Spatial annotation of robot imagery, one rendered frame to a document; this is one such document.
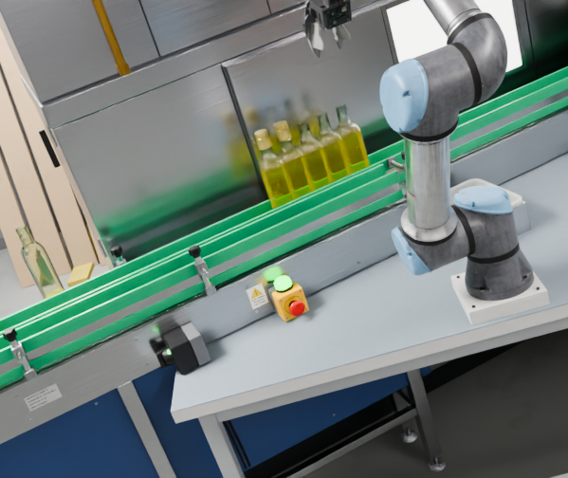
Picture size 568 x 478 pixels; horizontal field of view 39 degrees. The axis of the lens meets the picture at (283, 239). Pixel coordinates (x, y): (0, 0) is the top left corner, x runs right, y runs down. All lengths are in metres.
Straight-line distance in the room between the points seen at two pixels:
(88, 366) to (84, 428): 0.18
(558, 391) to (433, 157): 1.42
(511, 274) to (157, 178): 0.96
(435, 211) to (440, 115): 0.26
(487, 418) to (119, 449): 1.21
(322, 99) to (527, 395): 1.20
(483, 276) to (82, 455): 1.07
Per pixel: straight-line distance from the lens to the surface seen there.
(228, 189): 2.23
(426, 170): 1.53
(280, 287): 1.97
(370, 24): 2.29
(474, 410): 2.76
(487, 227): 1.74
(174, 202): 2.20
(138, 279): 2.01
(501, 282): 1.80
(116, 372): 2.00
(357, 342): 1.85
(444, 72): 1.41
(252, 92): 2.17
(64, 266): 4.80
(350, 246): 2.08
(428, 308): 1.90
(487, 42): 1.46
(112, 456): 2.14
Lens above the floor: 1.77
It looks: 25 degrees down
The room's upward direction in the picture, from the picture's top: 18 degrees counter-clockwise
